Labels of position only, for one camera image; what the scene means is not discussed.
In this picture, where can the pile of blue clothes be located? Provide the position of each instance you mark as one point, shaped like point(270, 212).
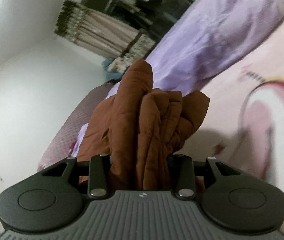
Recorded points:
point(114, 69)

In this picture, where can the mauve quilted headboard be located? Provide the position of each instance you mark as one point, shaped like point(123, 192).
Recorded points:
point(60, 146)

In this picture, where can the brown shirt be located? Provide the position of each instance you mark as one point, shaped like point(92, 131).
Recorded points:
point(139, 127)

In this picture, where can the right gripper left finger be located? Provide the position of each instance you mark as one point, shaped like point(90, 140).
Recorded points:
point(97, 170)

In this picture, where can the left beige curtain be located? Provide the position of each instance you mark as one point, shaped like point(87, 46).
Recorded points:
point(102, 34)

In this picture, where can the purple duvet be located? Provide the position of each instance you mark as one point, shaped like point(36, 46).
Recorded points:
point(225, 48)

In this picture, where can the pink bed sheet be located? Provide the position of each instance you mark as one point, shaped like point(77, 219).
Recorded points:
point(244, 117)

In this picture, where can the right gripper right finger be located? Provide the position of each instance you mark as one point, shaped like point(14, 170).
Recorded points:
point(189, 178)

